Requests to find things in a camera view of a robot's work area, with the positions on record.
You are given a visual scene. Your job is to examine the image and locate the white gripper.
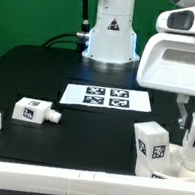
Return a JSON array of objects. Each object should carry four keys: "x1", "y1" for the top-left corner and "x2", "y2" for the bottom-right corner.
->
[{"x1": 137, "y1": 0, "x2": 195, "y2": 128}]

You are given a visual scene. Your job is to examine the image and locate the white round stool seat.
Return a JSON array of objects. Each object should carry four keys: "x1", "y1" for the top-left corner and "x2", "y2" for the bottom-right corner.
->
[{"x1": 135, "y1": 138, "x2": 195, "y2": 186}]

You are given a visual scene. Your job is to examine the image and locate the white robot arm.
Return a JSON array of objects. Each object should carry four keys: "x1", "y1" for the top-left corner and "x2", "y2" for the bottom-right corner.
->
[{"x1": 83, "y1": 0, "x2": 195, "y2": 129}]

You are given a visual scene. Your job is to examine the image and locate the white marker paper sheet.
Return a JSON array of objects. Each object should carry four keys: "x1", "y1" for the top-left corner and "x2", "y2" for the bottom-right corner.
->
[{"x1": 60, "y1": 84, "x2": 151, "y2": 112}]

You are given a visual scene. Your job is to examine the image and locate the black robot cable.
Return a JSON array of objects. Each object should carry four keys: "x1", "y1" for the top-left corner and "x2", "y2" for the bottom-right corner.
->
[{"x1": 42, "y1": 0, "x2": 98, "y2": 54}]

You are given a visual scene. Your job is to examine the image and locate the white front barrier wall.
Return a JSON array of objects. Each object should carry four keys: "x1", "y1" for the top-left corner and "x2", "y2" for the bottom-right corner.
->
[{"x1": 0, "y1": 162, "x2": 195, "y2": 195}]

